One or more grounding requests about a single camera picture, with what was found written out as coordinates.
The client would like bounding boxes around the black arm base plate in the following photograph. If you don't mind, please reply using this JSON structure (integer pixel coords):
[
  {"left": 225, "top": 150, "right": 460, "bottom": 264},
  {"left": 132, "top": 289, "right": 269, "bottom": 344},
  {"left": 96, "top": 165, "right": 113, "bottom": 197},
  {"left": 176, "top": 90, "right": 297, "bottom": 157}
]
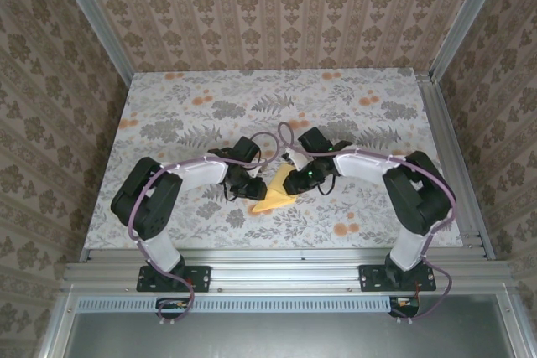
[
  {"left": 359, "top": 264, "right": 437, "bottom": 293},
  {"left": 137, "top": 264, "right": 212, "bottom": 293}
]

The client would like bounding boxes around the black connector board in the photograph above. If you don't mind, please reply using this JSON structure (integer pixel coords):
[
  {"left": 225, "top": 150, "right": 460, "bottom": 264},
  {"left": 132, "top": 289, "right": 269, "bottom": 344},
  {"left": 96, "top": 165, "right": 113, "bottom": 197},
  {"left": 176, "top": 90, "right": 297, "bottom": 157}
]
[
  {"left": 154, "top": 297, "right": 190, "bottom": 320},
  {"left": 388, "top": 295, "right": 421, "bottom": 319}
]

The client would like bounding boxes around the aluminium lower side rail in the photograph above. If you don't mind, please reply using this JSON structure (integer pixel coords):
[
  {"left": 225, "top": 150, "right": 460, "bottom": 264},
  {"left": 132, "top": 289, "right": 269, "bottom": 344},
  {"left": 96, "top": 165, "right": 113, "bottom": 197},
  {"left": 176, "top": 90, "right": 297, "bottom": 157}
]
[
  {"left": 36, "top": 286, "right": 81, "bottom": 358},
  {"left": 497, "top": 286, "right": 537, "bottom": 358}
]

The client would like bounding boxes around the grey metal sheet panel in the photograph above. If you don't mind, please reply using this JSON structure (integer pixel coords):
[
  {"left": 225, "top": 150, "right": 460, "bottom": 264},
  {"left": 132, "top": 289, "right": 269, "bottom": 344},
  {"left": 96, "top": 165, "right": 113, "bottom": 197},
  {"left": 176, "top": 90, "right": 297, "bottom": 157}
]
[{"left": 62, "top": 309, "right": 519, "bottom": 358}]

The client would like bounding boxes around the long aluminium frame rail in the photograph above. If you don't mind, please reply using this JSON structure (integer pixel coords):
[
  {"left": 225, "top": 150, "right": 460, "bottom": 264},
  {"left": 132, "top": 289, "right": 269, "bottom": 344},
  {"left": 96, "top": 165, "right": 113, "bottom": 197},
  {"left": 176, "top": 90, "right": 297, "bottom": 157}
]
[{"left": 60, "top": 247, "right": 515, "bottom": 294}]

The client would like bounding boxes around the floral printed table cover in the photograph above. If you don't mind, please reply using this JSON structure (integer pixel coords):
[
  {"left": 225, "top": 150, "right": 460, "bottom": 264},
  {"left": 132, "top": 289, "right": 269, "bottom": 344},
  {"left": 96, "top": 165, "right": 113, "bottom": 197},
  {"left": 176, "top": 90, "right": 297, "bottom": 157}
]
[{"left": 82, "top": 67, "right": 466, "bottom": 251}]

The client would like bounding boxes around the purple cable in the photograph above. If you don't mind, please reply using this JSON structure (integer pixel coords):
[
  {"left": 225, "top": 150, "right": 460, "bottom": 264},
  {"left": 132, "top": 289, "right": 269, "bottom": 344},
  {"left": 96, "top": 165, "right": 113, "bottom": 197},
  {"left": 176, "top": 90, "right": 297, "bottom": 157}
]
[
  {"left": 127, "top": 131, "right": 282, "bottom": 328},
  {"left": 278, "top": 121, "right": 459, "bottom": 326}
]

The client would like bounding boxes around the slotted grey cable duct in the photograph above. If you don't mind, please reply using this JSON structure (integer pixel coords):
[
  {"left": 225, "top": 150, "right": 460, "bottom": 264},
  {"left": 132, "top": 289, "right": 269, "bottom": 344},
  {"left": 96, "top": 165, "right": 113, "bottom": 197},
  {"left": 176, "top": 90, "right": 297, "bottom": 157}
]
[{"left": 77, "top": 295, "right": 394, "bottom": 314}]

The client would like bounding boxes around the aluminium upright post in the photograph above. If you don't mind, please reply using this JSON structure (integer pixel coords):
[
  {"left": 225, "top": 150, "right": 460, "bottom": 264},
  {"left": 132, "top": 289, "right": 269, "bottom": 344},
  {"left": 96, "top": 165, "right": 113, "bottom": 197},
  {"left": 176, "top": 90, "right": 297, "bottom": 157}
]
[
  {"left": 428, "top": 0, "right": 513, "bottom": 82},
  {"left": 49, "top": 0, "right": 136, "bottom": 87}
]

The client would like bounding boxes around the yellow cloth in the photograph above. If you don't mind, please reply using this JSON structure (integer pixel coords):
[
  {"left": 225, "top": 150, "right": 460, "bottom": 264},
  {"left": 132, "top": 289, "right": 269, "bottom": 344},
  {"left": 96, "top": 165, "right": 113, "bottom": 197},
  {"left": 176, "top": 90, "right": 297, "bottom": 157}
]
[{"left": 251, "top": 163, "right": 299, "bottom": 213}]

